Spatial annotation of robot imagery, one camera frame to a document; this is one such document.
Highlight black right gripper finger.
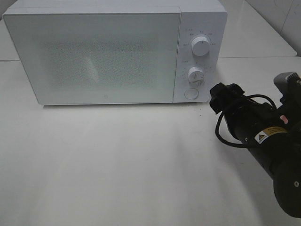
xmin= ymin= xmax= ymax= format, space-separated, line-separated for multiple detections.
xmin=209 ymin=83 xmax=230 ymax=114
xmin=227 ymin=83 xmax=245 ymax=97

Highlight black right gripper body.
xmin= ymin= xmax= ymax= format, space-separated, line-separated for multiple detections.
xmin=220 ymin=90 xmax=268 ymax=132

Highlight round white door-release button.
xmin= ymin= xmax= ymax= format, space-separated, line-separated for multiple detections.
xmin=184 ymin=89 xmax=199 ymax=100

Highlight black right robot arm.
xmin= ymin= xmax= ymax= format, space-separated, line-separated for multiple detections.
xmin=210 ymin=83 xmax=301 ymax=218

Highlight lower white timer knob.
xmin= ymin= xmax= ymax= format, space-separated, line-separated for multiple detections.
xmin=187 ymin=67 xmax=205 ymax=83

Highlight upper white power knob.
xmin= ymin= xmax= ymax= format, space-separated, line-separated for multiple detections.
xmin=191 ymin=35 xmax=211 ymax=57

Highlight white microwave oven body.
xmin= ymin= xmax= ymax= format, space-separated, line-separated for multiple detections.
xmin=2 ymin=0 xmax=228 ymax=105

